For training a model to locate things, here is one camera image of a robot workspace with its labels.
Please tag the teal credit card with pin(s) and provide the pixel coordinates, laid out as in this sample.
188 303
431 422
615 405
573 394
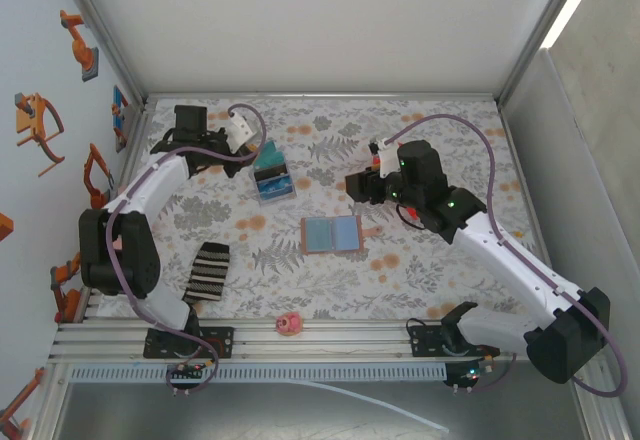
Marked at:
267 157

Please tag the brown leather card holder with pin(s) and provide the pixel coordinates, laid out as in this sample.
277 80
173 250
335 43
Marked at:
330 235

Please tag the blue and black small box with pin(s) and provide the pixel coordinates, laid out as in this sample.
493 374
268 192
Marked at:
275 201

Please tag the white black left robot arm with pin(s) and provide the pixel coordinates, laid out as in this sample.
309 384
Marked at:
120 260

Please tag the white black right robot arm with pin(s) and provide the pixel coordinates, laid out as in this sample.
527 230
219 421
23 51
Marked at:
515 265

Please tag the black credit card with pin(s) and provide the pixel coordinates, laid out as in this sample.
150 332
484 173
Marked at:
272 176

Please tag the blue credit card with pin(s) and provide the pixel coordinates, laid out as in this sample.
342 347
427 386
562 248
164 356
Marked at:
275 190

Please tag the floral fern tablecloth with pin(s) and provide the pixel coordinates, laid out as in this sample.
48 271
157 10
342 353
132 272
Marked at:
320 280

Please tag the black white striped sock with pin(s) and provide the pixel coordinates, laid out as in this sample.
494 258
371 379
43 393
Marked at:
207 275

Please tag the pink donut toy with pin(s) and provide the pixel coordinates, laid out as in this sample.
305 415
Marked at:
289 323

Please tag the black controller circuit board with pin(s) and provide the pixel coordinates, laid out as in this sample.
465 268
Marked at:
467 375
187 371

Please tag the white light strip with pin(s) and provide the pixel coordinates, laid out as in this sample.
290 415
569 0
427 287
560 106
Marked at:
575 2

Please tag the white plastic tube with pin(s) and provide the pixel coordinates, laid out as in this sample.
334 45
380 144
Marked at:
425 421

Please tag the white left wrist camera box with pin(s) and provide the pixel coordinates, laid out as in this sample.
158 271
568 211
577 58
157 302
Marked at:
239 130

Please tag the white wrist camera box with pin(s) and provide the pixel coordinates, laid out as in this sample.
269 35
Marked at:
239 130
385 160

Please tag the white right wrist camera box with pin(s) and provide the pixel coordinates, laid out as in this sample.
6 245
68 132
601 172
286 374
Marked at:
385 160

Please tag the blue orange wall sticker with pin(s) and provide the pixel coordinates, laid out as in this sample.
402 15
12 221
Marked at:
119 110

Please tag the thin aluminium frame rail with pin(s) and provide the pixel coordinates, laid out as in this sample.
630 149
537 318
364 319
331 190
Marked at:
320 95

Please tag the aluminium frame post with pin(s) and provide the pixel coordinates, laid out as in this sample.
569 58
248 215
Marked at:
101 30
543 30

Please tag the wide aluminium frame rail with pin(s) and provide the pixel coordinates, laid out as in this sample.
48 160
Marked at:
350 345

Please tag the orange gripper wall sticker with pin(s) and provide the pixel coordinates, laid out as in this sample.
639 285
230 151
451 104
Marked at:
30 120

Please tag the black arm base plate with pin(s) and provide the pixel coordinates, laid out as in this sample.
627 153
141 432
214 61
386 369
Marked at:
225 342
425 342

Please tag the orange block wall sticker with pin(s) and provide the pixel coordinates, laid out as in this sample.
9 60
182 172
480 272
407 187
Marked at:
5 227

